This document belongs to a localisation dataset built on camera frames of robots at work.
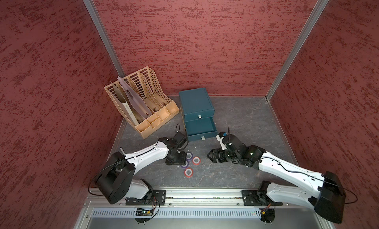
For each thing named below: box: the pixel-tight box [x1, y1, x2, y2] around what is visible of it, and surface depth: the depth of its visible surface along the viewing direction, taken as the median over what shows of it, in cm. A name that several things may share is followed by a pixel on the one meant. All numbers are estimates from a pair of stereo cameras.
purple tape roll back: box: [186, 151, 194, 162], surface depth 89 cm
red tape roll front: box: [184, 167, 194, 179], surface depth 84 cm
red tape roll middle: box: [192, 156, 201, 166], surface depth 88 cm
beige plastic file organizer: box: [104, 66, 180, 140], surface depth 102 cm
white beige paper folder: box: [109, 80, 139, 127], surface depth 85 cm
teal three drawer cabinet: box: [178, 87, 218, 142], surface depth 90 cm
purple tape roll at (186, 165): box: [180, 159, 190, 169], surface depth 87 cm
